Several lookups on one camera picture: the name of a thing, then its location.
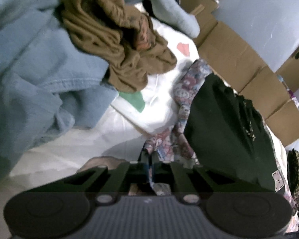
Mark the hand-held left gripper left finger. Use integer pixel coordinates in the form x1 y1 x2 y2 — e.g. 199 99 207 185
62 162 150 205

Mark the grey neck pillow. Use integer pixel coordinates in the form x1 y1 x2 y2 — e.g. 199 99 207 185
103 0 200 38

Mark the light blue denim garment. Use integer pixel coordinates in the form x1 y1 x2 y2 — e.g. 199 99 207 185
0 0 120 187

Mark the brown garment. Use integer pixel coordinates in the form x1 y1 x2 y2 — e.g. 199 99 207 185
46 0 177 94

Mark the brown cardboard sheet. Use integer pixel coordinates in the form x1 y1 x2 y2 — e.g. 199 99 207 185
173 0 299 147

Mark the white bear-print blanket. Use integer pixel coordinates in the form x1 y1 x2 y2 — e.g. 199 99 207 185
0 4 299 239

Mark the black garment patterned lining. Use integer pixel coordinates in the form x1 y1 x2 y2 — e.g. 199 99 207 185
140 59 286 197

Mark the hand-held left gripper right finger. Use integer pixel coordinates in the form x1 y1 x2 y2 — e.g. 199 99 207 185
152 162 236 205

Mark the brown wooden wardrobe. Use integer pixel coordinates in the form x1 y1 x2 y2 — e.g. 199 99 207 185
276 47 299 94

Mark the leopard print garment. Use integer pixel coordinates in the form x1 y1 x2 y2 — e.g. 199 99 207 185
286 148 299 215

